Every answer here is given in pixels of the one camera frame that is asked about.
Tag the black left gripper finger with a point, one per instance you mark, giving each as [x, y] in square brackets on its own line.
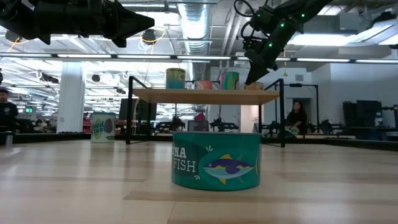
[133, 20]
[138, 32]

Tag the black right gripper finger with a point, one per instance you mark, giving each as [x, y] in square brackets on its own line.
[260, 72]
[252, 73]

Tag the green pink can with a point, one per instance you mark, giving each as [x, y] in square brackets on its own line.
[231, 81]

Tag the orange circles can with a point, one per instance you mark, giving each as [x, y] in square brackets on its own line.
[203, 85]

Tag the tall blue yellow can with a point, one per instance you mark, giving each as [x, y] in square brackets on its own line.
[175, 79]

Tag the teal tuna fish can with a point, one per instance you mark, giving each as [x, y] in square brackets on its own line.
[217, 155]

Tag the white good start can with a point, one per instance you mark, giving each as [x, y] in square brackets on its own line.
[97, 124]

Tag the black background robot arm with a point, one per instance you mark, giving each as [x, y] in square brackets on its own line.
[222, 126]
[177, 123]

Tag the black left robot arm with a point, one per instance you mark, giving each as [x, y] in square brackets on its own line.
[31, 15]

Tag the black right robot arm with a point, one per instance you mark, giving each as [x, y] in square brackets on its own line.
[292, 15]

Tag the wooden shelf with black legs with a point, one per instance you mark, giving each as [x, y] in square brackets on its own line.
[205, 97]

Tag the long ceiling light strip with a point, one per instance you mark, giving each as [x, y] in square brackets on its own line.
[84, 56]

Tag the person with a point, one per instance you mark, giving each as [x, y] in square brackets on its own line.
[7, 112]
[297, 119]

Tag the black round ceiling fixture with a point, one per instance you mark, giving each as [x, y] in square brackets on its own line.
[95, 77]

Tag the small red object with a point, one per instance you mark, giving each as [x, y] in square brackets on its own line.
[199, 117]

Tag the dark monitor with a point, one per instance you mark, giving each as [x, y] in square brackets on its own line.
[140, 110]

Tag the white building column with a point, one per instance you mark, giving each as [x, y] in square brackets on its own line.
[71, 99]

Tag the black equipment rack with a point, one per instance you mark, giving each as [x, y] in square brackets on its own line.
[367, 112]

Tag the silver bottle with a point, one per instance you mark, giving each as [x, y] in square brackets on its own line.
[8, 139]

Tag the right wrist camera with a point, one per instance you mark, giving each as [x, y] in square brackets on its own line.
[250, 42]

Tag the black background metal frame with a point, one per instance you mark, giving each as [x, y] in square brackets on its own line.
[303, 84]

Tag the silver ventilation duct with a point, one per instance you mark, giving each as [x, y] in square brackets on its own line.
[194, 25]

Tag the black aluminium table frame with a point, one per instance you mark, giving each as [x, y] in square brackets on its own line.
[46, 137]

